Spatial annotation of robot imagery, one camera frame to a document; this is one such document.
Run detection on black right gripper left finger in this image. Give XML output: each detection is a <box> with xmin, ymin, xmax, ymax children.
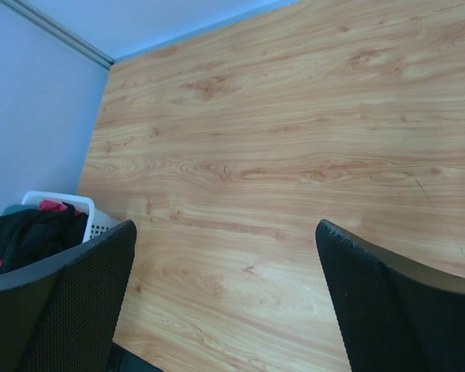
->
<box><xmin>0</xmin><ymin>220</ymin><xmax>136</xmax><ymax>371</ymax></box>

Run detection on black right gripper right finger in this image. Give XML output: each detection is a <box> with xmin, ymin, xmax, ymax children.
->
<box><xmin>315</xmin><ymin>219</ymin><xmax>465</xmax><ymax>371</ymax></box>

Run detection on black t-shirt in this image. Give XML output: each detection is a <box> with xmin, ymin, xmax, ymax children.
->
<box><xmin>0</xmin><ymin>205</ymin><xmax>88</xmax><ymax>274</ymax></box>

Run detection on white plastic laundry basket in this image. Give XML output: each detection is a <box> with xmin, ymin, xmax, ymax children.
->
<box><xmin>21</xmin><ymin>191</ymin><xmax>119</xmax><ymax>243</ymax></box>

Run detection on pink t-shirt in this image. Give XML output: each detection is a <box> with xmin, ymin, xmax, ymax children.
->
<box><xmin>39</xmin><ymin>199</ymin><xmax>71</xmax><ymax>212</ymax></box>

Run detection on aluminium frame post left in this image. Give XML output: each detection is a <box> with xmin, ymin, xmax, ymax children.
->
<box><xmin>0</xmin><ymin>0</ymin><xmax>115</xmax><ymax>71</ymax></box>

